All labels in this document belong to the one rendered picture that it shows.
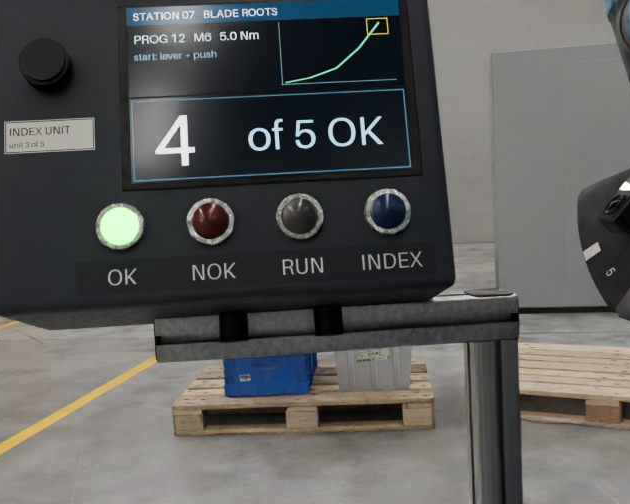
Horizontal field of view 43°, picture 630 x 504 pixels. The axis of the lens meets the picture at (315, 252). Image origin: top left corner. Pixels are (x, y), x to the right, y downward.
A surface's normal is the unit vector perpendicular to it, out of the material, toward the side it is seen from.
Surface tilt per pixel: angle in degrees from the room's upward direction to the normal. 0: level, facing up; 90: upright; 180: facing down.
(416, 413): 90
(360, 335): 90
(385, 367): 95
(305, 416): 90
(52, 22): 75
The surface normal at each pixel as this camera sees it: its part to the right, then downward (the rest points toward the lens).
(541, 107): -0.20, 0.10
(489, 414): 0.07, 0.08
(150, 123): 0.05, -0.18
